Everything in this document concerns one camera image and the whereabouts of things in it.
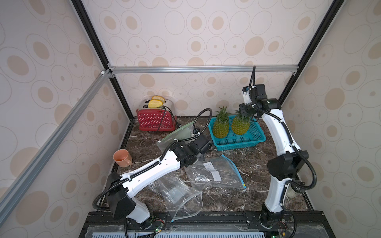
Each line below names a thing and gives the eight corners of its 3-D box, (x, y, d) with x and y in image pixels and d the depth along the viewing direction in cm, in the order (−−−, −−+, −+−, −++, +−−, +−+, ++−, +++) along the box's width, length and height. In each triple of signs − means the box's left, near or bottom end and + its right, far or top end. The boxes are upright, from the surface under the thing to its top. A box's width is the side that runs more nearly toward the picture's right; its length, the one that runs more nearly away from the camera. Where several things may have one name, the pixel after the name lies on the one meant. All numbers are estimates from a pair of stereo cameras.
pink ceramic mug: (119, 171, 93) (113, 164, 85) (119, 158, 99) (113, 150, 91) (133, 167, 95) (128, 160, 87) (132, 155, 100) (127, 147, 93)
